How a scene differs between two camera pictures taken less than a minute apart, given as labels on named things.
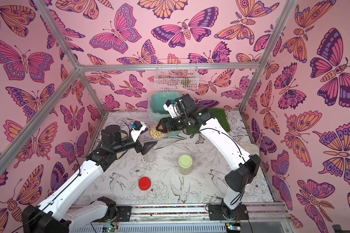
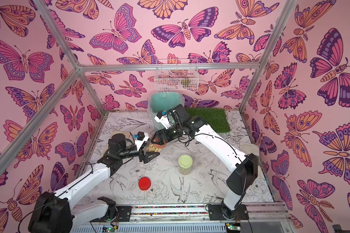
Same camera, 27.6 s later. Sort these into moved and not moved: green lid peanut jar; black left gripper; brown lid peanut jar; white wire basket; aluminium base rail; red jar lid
Moved: brown lid peanut jar; black left gripper
Not moved: aluminium base rail; green lid peanut jar; red jar lid; white wire basket
